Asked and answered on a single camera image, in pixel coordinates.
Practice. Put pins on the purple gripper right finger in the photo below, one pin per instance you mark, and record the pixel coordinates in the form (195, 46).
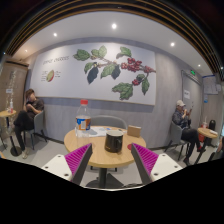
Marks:
(152, 166)

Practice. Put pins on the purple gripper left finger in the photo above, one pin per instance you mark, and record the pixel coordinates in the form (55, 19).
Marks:
(72, 166)

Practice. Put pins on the clear plastic water bottle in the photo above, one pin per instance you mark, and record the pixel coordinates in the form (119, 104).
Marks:
(83, 119)

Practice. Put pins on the red round coaster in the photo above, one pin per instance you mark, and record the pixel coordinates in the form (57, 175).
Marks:
(129, 147)

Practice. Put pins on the round wooden table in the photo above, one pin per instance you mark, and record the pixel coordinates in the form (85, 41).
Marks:
(104, 160)

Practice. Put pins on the brown cardboard box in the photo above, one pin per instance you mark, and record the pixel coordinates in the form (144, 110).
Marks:
(133, 131)

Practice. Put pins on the black mug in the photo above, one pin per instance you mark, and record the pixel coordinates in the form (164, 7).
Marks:
(114, 141)

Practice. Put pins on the white paper sheets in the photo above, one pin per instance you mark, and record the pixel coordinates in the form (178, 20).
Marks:
(98, 131)

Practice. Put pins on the grey chair at right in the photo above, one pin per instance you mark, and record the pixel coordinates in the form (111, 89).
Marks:
(175, 137)

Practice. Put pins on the grey chair behind table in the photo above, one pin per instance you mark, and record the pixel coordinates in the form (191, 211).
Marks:
(105, 120)

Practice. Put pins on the grey chair at left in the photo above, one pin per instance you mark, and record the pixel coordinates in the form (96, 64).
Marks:
(38, 126)

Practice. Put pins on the seated person with cap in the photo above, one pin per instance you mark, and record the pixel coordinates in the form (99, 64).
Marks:
(181, 117)

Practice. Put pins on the small round table left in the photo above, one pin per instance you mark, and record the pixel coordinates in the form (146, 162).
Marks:
(7, 114)

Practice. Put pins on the small round table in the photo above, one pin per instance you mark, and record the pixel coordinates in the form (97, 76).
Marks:
(7, 114)
(208, 134)

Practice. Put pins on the seated person in black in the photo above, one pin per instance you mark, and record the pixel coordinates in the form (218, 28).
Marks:
(25, 119)

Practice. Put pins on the red cup on right table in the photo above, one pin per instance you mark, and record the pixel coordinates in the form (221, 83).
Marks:
(204, 125)

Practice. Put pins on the small round table right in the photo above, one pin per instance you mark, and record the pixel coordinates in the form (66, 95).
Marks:
(208, 134)

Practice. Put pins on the grey door with exit sign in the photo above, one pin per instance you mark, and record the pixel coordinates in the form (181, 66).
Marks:
(192, 96)

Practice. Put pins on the small bottle on left table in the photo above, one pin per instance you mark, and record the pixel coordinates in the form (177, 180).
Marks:
(11, 106)

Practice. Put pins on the white notice board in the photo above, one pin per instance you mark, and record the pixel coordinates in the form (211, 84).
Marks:
(209, 83)

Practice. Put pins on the coffee plant wall poster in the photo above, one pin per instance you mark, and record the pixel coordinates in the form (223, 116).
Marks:
(101, 71)

